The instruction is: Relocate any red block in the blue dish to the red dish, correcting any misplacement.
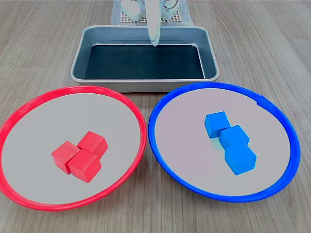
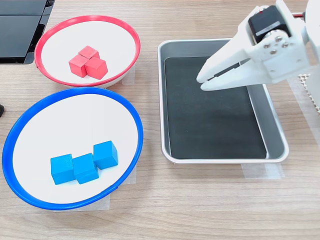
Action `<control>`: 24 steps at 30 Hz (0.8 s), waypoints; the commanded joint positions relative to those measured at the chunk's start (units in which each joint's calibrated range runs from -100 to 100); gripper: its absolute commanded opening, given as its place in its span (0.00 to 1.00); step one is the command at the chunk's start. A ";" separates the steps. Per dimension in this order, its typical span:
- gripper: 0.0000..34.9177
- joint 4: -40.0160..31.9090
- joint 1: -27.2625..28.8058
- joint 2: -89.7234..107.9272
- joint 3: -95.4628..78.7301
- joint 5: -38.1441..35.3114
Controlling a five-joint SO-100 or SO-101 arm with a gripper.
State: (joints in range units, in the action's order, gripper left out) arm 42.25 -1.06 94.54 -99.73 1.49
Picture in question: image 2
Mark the steel tray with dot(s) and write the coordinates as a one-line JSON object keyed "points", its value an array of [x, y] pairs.
{"points": [[272, 140]]}

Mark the pale perforated plate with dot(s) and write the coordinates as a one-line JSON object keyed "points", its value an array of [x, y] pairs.
{"points": [[315, 105]]}

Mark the red-rimmed white plate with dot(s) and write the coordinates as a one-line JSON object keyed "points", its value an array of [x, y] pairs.
{"points": [[105, 37]]}

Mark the blue cube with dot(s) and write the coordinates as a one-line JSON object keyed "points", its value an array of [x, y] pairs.
{"points": [[62, 170], [85, 168], [105, 155]]}

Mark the black mat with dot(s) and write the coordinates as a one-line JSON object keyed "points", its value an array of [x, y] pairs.
{"points": [[212, 125]]}

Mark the blue-rimmed white plate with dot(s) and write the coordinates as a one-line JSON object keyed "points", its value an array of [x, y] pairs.
{"points": [[75, 117]]}

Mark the red cube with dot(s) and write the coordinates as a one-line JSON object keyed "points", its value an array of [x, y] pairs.
{"points": [[88, 52], [96, 68], [77, 65]]}

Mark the small black object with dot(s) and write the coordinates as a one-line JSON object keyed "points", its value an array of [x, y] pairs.
{"points": [[1, 111]]}

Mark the black glossy device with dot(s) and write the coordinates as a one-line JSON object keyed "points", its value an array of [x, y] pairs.
{"points": [[17, 32]]}

